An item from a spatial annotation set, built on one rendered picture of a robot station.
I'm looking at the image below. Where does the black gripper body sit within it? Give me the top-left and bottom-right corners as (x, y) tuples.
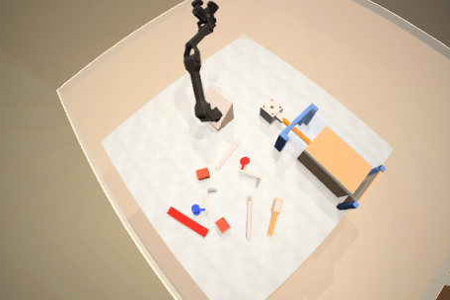
(191, 0), (217, 24)

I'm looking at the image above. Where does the grey metal cylinder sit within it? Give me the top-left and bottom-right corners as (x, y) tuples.
(247, 194), (253, 238)

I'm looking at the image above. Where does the red flat bar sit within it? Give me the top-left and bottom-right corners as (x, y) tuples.
(168, 207), (209, 237)

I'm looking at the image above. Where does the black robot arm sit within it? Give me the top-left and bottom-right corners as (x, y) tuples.
(184, 0), (223, 122)

